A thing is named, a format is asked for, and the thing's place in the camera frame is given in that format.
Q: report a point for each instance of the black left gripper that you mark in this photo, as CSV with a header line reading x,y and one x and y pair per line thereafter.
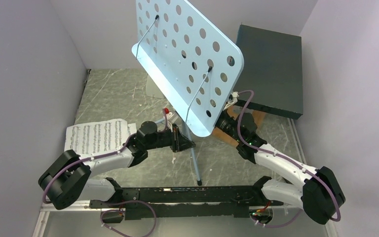
x,y
178,142

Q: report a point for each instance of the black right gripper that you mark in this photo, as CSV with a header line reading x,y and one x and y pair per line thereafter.
x,y
223,112

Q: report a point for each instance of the light blue music stand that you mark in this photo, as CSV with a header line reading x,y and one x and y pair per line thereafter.
x,y
193,63

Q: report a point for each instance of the sheet music page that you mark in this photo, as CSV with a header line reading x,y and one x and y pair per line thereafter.
x,y
98,137

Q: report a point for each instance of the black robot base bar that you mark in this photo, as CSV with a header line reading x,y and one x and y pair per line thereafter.
x,y
139,203

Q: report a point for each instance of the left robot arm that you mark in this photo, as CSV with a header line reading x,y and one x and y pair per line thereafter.
x,y
69,176

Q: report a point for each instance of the wooden board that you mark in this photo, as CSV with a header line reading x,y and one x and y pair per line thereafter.
x,y
248,130

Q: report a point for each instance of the white metronome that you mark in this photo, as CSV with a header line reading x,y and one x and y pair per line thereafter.
x,y
152,90

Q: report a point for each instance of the dark green metal rack unit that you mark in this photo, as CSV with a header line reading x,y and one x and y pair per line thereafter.
x,y
272,70

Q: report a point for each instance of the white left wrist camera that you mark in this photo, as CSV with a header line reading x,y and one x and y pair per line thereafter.
x,y
172,116

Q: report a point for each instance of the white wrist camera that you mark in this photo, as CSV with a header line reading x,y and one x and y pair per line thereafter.
x,y
232,99
172,116

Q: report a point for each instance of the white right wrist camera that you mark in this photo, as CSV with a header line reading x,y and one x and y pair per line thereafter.
x,y
232,99

